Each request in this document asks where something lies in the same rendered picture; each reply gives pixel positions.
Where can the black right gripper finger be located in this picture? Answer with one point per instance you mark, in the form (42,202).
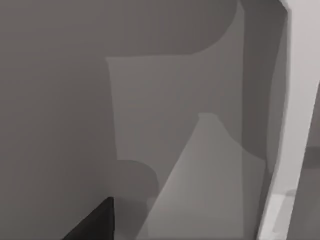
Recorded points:
(100,222)

